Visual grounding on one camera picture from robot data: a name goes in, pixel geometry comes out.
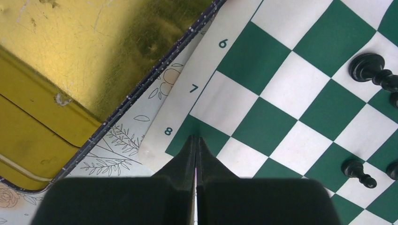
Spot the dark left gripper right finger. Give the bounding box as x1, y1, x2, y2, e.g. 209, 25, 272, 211
196, 137, 340, 225

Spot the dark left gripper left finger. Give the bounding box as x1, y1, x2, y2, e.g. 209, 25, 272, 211
32, 135, 196, 225

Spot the green white chess board mat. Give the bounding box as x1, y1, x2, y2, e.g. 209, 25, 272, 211
138, 0, 398, 225

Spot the black chess pawn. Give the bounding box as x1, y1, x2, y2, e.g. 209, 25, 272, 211
341, 160, 377, 189
386, 162, 398, 181

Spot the black chess piece tall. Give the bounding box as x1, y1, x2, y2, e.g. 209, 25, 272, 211
348, 52, 398, 93

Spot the floral tablecloth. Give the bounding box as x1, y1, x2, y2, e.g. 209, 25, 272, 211
0, 21, 212, 225

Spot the gold tin lid left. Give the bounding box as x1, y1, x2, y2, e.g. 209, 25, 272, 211
0, 0, 223, 193

